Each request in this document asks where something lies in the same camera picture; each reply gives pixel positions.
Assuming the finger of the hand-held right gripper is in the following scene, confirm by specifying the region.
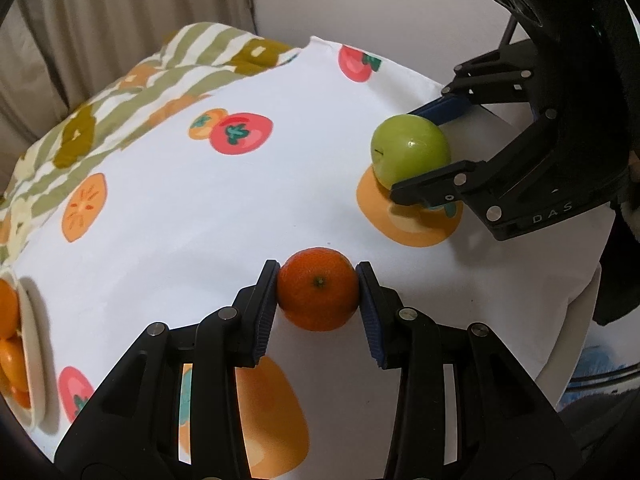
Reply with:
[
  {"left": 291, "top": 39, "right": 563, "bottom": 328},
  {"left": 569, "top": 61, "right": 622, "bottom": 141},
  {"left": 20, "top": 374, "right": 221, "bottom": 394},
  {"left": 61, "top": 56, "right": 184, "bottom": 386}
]
[
  {"left": 406, "top": 40, "right": 541, "bottom": 126},
  {"left": 390, "top": 107, "right": 558, "bottom": 226}
]

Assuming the beige curtain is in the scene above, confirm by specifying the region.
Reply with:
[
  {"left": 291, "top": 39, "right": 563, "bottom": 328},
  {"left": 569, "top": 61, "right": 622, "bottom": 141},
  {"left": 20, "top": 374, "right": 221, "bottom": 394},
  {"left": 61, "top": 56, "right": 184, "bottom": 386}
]
[{"left": 0, "top": 0, "right": 258, "bottom": 196}]

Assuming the white fruit print sheet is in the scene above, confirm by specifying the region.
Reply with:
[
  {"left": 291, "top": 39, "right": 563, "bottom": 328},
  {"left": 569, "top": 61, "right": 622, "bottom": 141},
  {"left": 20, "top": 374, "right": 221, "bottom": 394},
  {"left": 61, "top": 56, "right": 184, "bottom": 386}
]
[{"left": 0, "top": 35, "right": 606, "bottom": 466}]

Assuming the blue cloth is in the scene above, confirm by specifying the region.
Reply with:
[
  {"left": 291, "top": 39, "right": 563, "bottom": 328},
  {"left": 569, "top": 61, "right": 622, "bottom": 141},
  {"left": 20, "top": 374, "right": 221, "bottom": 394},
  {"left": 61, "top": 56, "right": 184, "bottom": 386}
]
[{"left": 555, "top": 345, "right": 640, "bottom": 411}]

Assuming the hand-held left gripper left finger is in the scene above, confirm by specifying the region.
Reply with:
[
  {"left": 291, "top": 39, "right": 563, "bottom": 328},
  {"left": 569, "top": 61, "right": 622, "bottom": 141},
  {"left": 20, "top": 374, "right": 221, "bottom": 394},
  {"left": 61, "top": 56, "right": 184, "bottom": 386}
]
[{"left": 52, "top": 259, "right": 280, "bottom": 480}]

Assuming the green striped floral quilt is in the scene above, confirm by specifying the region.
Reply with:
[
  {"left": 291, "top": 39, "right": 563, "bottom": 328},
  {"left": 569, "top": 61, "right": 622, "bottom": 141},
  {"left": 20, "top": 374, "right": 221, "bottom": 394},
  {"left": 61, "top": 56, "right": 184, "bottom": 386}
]
[{"left": 0, "top": 21, "right": 306, "bottom": 266}]

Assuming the large orange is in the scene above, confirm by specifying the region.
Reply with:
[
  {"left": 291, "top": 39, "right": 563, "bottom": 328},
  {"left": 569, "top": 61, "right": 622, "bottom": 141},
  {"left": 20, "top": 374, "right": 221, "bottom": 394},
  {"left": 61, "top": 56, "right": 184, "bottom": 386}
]
[{"left": 0, "top": 279, "right": 22, "bottom": 338}]

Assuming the medium orange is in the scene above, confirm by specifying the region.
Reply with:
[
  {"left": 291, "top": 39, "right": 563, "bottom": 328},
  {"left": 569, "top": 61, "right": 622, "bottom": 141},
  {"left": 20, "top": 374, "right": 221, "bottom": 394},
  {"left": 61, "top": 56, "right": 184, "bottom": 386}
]
[{"left": 0, "top": 336, "right": 28, "bottom": 393}]

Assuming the black cable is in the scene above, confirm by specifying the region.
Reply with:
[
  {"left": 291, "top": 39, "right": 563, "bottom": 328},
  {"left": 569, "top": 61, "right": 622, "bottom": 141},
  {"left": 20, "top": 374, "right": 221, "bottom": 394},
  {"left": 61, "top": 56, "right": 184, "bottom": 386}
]
[{"left": 567, "top": 366, "right": 640, "bottom": 390}]

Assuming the dark cloth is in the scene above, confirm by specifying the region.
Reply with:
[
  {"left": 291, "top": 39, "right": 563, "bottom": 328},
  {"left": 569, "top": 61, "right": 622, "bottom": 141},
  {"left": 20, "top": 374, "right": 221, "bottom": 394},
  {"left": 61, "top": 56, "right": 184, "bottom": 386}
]
[{"left": 592, "top": 195, "right": 640, "bottom": 326}]

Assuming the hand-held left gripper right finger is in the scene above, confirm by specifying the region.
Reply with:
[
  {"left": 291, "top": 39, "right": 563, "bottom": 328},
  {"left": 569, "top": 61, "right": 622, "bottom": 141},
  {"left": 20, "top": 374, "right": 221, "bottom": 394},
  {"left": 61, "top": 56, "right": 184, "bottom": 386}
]
[{"left": 355, "top": 261, "right": 583, "bottom": 480}]

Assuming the green apple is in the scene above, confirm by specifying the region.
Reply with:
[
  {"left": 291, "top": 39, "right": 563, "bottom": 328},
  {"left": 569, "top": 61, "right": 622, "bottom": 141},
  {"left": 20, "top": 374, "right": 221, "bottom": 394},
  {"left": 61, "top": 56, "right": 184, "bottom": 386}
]
[{"left": 370, "top": 114, "right": 452, "bottom": 191}]

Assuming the white bowl of oranges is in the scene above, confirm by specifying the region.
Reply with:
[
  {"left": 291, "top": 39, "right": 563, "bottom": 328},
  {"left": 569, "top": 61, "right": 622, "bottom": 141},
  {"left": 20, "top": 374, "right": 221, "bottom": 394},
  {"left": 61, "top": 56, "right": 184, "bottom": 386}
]
[{"left": 0, "top": 270, "right": 48, "bottom": 426}]

